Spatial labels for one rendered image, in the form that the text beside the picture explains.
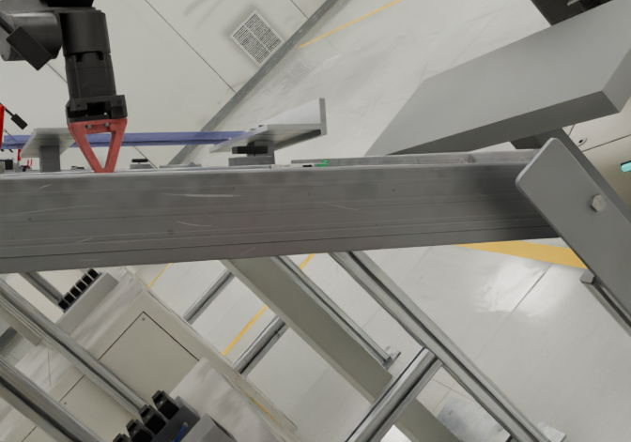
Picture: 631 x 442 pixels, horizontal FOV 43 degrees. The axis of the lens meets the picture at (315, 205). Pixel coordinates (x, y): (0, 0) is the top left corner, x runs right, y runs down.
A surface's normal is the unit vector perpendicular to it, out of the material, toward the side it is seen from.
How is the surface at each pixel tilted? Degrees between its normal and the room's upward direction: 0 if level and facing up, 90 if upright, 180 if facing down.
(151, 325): 90
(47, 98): 90
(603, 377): 0
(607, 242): 90
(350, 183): 90
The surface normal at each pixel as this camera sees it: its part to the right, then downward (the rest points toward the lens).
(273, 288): 0.41, -0.05
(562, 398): -0.68, -0.69
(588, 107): -0.58, 0.72
